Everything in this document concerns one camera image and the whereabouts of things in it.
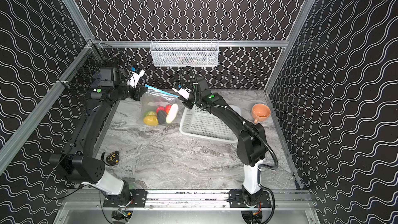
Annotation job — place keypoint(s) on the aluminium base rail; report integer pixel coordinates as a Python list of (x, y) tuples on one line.
[(186, 200)]

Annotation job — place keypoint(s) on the clear zip top bag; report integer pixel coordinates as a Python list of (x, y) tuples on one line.
[(155, 97)]

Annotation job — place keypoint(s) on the green cabbage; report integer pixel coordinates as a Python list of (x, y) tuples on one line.
[(151, 113)]

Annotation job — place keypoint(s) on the black wire wall basket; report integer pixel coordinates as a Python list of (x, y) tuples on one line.
[(88, 73)]

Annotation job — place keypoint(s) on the white wire wall basket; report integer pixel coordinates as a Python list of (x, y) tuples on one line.
[(185, 52)]

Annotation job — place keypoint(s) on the black yellow tape measure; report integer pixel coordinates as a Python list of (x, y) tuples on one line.
[(111, 159)]

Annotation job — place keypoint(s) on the red strawberry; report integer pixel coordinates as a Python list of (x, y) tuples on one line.
[(167, 108), (160, 108)]

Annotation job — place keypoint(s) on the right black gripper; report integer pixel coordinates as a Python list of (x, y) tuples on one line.
[(189, 102)]

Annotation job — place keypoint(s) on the white plastic perforated basket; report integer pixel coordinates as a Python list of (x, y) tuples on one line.
[(199, 124)]

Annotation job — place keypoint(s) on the yellow potato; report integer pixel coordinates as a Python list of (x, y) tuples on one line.
[(151, 120)]

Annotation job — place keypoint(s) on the orange ceramic cup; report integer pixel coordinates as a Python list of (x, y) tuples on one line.
[(260, 112)]

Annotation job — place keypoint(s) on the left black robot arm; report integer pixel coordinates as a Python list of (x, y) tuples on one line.
[(76, 162)]

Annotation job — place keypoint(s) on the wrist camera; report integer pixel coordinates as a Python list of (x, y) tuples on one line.
[(185, 92), (136, 74)]

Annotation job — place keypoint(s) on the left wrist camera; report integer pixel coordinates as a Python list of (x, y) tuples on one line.
[(136, 74)]

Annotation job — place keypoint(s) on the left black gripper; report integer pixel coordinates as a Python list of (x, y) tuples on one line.
[(138, 92)]

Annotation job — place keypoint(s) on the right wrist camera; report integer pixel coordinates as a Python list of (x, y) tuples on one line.
[(185, 92)]

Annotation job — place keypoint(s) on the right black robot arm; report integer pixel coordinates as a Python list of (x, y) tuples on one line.
[(252, 149)]

